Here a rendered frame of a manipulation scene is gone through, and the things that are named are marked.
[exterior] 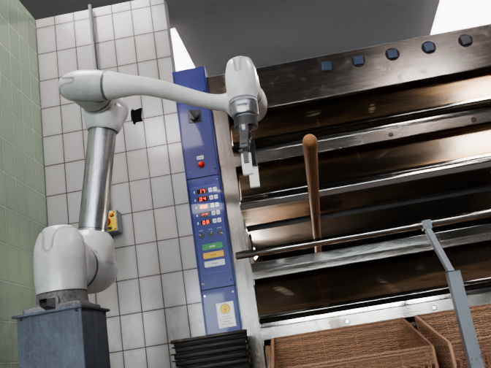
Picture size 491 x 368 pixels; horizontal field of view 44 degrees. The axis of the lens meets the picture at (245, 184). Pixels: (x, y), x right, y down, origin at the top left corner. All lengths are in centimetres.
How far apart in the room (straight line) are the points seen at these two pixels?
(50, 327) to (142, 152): 123
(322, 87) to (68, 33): 131
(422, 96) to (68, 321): 185
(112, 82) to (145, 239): 92
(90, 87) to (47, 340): 83
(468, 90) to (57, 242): 192
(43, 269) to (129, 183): 102
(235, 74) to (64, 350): 98
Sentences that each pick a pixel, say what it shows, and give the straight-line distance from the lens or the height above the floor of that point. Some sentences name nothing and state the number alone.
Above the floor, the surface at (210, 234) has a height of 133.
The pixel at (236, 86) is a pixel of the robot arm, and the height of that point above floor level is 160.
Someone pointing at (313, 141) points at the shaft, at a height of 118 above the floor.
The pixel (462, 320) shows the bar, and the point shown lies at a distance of 210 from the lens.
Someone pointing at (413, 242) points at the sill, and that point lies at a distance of 272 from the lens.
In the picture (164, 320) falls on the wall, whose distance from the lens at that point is 272.
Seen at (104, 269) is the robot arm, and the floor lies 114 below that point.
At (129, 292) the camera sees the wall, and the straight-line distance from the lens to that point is 277.
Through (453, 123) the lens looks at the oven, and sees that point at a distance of 290.
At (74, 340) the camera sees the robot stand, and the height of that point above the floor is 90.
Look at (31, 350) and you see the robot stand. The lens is 193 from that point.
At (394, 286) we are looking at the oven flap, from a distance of 267.
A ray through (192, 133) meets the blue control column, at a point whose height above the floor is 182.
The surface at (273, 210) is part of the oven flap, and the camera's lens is 263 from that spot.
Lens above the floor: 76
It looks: 17 degrees up
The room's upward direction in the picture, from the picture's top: 9 degrees counter-clockwise
